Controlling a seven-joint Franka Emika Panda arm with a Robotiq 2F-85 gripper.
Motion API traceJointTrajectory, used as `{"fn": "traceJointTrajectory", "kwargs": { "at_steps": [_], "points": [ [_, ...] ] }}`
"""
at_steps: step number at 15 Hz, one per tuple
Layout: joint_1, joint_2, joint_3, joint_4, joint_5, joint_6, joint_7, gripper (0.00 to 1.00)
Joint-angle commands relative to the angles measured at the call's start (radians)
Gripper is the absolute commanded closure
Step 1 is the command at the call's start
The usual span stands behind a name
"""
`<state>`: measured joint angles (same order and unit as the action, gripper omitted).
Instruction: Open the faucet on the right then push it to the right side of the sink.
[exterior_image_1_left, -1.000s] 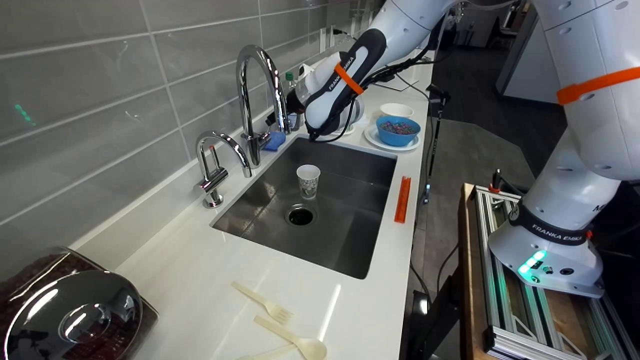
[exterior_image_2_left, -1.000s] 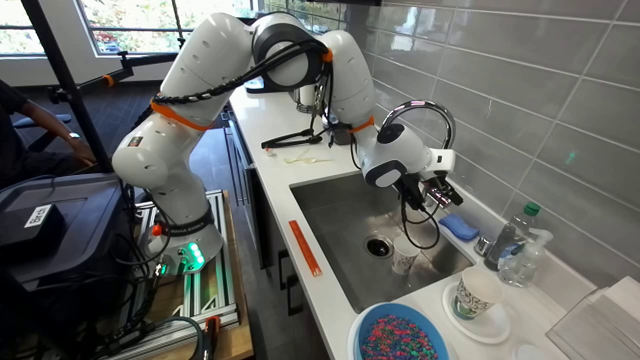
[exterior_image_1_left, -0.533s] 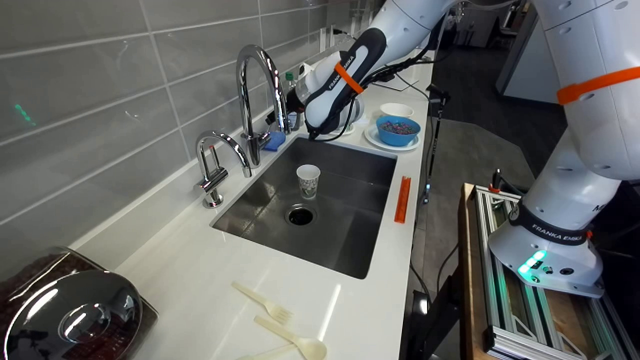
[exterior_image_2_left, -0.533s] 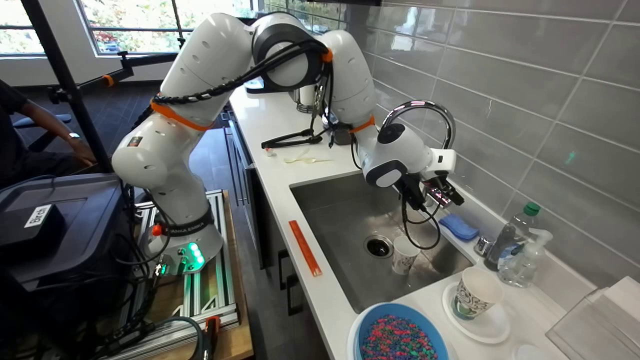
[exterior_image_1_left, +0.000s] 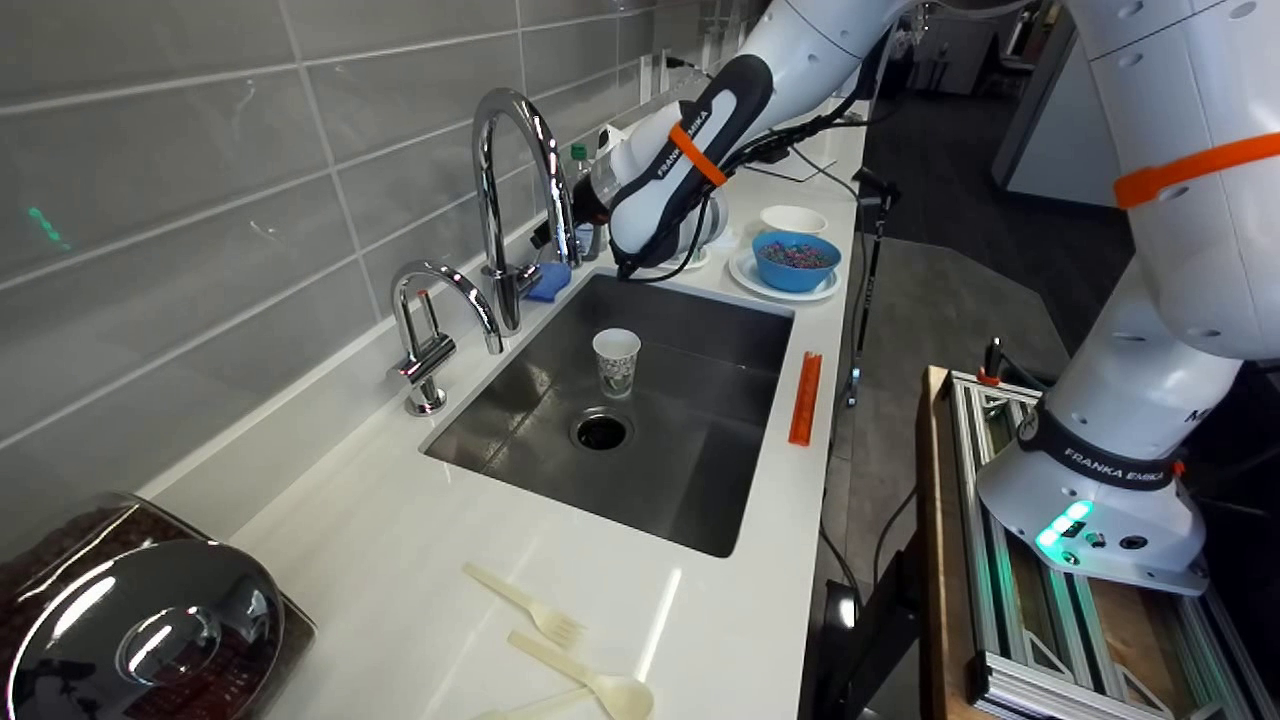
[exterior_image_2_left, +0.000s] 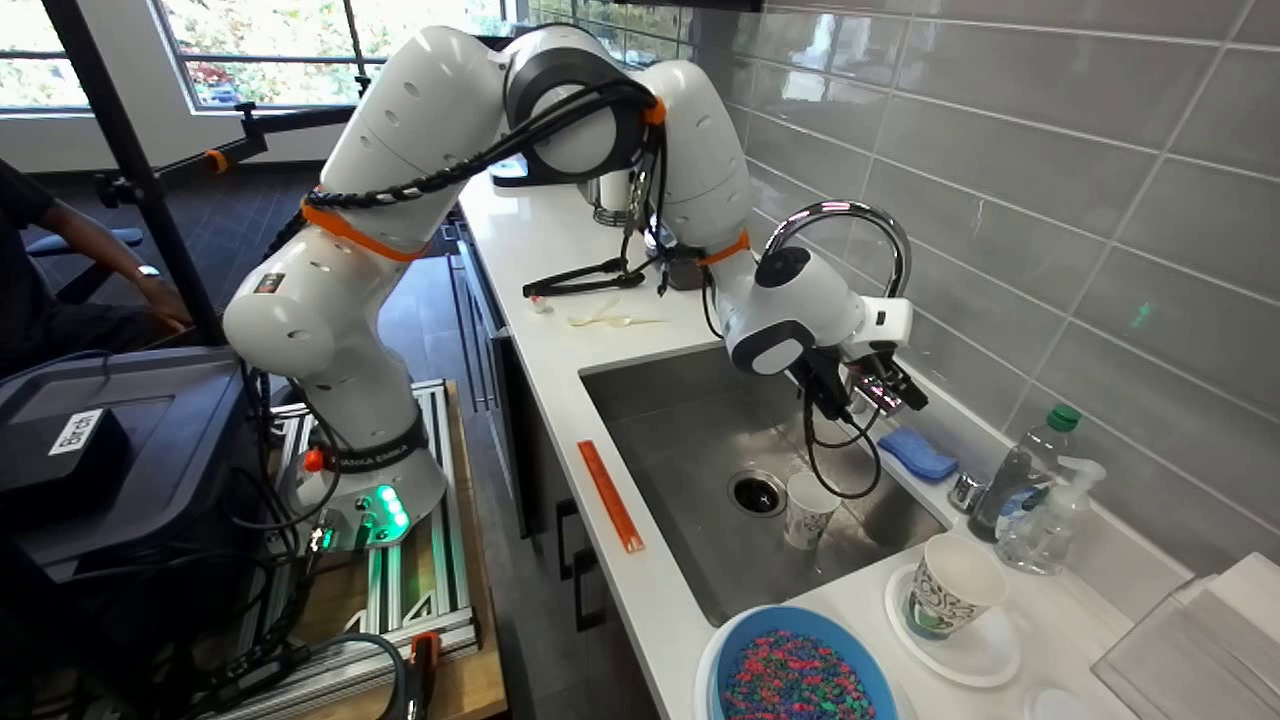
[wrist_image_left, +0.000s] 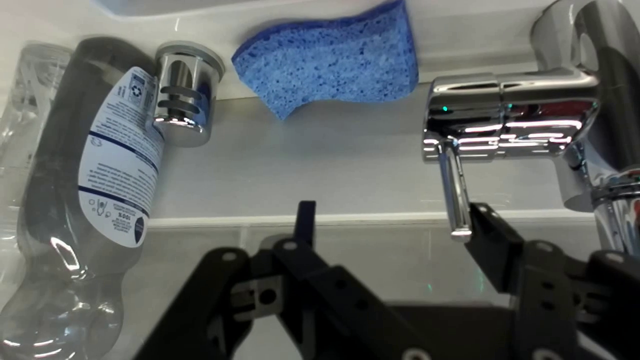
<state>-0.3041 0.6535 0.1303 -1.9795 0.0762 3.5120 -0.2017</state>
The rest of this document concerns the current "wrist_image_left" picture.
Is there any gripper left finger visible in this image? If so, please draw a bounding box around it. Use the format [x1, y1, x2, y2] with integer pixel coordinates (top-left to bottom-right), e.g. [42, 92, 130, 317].
[132, 201, 432, 360]

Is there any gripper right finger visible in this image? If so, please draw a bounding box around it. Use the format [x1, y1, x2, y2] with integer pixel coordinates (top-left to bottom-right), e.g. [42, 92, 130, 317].
[469, 202, 640, 360]

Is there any chrome faucet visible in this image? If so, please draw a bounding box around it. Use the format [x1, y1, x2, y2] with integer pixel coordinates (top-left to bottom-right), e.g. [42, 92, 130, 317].
[422, 0, 640, 257]

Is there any chrome faucet lever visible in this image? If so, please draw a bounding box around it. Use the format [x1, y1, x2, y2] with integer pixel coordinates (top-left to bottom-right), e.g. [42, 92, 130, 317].
[422, 73, 504, 244]

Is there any chrome sink plug knob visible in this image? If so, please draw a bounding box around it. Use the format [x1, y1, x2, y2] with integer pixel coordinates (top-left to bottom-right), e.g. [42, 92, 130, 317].
[152, 41, 226, 149]

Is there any white sink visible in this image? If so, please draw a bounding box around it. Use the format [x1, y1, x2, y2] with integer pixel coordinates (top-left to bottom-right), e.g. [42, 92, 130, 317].
[0, 0, 563, 102]

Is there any blue sponge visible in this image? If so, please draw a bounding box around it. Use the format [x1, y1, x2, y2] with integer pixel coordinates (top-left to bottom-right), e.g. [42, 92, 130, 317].
[231, 0, 420, 121]

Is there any dish soap bottle white label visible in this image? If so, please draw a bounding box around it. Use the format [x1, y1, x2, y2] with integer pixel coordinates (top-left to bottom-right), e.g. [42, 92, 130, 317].
[0, 36, 169, 360]

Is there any clear plastic bottle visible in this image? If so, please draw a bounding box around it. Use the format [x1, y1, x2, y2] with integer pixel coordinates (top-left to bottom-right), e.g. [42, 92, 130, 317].
[0, 42, 75, 173]

